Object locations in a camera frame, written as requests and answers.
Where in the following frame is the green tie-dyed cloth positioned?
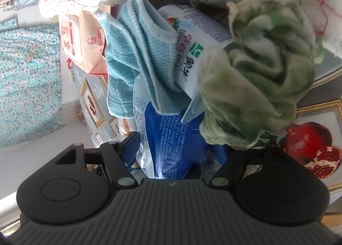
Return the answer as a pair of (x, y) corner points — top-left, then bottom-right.
(199, 0), (326, 152)

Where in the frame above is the gold framed gift box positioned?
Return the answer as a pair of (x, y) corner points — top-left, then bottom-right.
(76, 74), (118, 134)

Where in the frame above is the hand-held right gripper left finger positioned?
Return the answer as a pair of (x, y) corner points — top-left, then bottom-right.
(55, 131), (141, 189)

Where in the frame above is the peach wet wipes pack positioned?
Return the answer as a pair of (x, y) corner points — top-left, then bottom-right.
(58, 10), (109, 76)

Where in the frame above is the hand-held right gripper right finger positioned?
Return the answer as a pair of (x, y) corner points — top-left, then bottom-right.
(208, 146), (287, 189)

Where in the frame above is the blue printed plastic packet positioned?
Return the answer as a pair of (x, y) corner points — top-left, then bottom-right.
(134, 88), (227, 180)

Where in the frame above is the pomegranate print gift box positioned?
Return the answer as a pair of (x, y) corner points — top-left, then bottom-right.
(256, 64), (342, 196)

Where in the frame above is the teal floral cloth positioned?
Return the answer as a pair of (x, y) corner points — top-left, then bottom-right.
(0, 19), (66, 148)

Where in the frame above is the white milk pouch green logo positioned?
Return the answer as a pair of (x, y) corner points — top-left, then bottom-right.
(156, 4), (233, 124)

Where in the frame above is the teal towel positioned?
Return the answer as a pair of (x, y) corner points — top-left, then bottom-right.
(97, 0), (179, 120)

